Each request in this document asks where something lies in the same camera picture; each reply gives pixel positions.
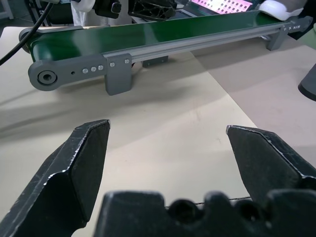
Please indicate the green conveyor belt grey frame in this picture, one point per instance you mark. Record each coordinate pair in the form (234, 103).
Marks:
(153, 37)

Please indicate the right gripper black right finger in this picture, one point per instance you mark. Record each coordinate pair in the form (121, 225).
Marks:
(269, 163)

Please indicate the white shoe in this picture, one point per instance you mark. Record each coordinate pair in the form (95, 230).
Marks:
(276, 7)

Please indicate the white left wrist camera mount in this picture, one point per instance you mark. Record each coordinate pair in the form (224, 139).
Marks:
(84, 5)

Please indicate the grey shoe black sole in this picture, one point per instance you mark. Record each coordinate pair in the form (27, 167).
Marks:
(308, 84)

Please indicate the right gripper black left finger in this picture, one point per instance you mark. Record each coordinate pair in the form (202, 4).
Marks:
(56, 187)

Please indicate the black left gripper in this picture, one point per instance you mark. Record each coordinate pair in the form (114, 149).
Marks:
(111, 8)

